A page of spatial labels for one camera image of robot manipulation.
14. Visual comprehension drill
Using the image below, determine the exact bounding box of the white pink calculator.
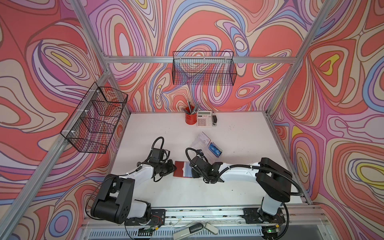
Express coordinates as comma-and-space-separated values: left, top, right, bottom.
197, 111, 213, 128

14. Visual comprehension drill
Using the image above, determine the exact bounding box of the grey handheld device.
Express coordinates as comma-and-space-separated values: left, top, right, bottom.
173, 223, 219, 240

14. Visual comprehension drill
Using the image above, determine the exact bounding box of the red leather card holder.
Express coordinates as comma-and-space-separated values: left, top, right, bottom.
173, 161, 193, 178

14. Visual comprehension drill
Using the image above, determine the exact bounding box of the black stapler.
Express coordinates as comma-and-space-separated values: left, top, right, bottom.
212, 112, 218, 127

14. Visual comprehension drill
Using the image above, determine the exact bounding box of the white VIP card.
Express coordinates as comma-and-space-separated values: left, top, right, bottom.
198, 132, 211, 146

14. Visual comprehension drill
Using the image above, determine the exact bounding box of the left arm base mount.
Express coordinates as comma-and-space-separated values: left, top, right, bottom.
124, 209, 166, 227

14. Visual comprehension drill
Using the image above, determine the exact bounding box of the back wire basket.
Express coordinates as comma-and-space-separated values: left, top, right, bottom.
172, 50, 238, 86

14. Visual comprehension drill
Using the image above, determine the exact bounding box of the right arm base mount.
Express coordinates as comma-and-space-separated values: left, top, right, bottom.
241, 208, 286, 225

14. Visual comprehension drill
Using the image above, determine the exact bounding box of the blue VIP card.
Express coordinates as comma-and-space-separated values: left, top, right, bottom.
209, 142, 223, 158

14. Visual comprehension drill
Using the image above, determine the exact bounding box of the red pen cup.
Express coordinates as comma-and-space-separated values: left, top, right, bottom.
184, 107, 197, 125

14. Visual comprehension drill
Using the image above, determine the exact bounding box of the left wire basket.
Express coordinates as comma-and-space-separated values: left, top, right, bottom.
61, 83, 128, 154

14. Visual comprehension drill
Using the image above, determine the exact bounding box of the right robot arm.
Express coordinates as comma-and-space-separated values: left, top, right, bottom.
185, 148, 303, 223

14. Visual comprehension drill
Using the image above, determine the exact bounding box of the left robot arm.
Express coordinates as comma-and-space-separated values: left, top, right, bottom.
85, 137, 177, 225

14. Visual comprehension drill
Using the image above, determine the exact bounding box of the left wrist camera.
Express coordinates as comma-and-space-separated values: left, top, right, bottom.
149, 148, 167, 164

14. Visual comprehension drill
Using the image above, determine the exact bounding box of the wire basket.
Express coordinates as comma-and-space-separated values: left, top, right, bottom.
172, 50, 238, 86
61, 83, 128, 154

